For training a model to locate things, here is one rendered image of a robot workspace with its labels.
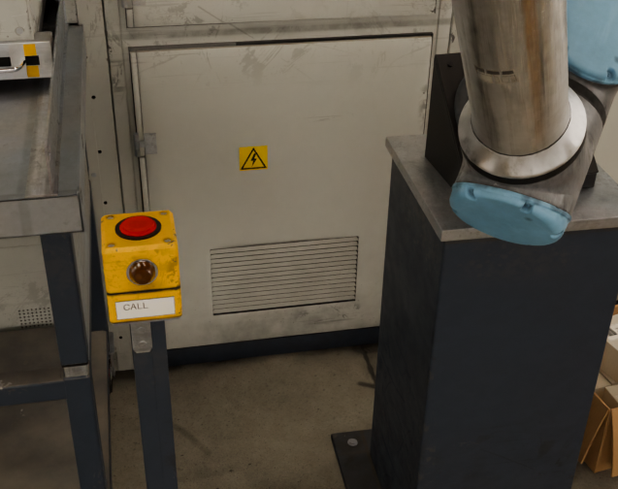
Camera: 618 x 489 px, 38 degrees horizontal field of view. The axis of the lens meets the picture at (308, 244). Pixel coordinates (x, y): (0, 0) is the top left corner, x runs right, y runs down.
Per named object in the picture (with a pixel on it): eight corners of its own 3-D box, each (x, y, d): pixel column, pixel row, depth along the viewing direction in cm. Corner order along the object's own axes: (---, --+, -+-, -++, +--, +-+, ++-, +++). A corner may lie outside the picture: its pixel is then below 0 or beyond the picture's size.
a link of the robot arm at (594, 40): (603, 67, 133) (671, 4, 117) (568, 163, 127) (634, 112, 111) (511, 20, 132) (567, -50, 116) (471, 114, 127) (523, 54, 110)
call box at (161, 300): (182, 320, 102) (178, 243, 96) (110, 328, 100) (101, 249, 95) (177, 280, 108) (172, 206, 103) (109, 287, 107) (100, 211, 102)
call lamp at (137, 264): (159, 290, 97) (157, 263, 96) (127, 293, 97) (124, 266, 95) (159, 282, 99) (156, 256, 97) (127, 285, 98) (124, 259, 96)
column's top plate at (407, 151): (558, 135, 162) (560, 125, 161) (646, 225, 136) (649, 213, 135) (384, 146, 157) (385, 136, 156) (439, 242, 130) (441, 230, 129)
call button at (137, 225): (158, 244, 98) (157, 231, 98) (120, 247, 98) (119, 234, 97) (156, 225, 102) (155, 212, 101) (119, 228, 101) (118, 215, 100)
